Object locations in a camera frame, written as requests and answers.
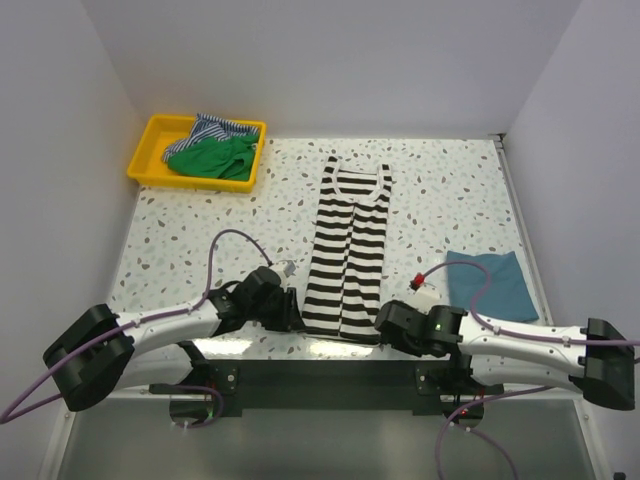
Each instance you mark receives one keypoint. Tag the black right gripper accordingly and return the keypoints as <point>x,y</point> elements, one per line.
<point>400,345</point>

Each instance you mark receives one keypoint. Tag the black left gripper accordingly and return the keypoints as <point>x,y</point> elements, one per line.
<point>289,318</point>

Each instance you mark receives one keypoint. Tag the black white striped tank top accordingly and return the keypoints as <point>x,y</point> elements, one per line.
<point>342,298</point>

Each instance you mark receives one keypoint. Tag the blue ribbed tank top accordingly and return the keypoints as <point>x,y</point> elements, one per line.
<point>507,298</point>

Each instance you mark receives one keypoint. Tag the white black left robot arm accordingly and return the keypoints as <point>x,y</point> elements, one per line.
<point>104,351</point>

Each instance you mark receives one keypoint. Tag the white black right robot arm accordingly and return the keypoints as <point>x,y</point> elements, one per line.
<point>595,361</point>

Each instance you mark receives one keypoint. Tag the blue white striped tank top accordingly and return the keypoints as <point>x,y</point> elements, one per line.
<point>209,126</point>

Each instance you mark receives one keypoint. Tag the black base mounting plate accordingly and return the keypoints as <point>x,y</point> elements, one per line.
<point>421,387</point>

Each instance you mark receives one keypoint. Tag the green garment in tray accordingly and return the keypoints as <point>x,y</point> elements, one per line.
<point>230,159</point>

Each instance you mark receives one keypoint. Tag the yellow plastic tray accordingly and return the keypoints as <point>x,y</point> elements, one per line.
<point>148,168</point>

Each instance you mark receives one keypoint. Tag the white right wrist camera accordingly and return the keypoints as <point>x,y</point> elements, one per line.
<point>424,295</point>

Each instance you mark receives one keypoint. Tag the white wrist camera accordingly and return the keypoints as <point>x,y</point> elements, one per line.
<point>284,268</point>
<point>424,295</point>

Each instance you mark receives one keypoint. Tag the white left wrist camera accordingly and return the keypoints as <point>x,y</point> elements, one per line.
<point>284,268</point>

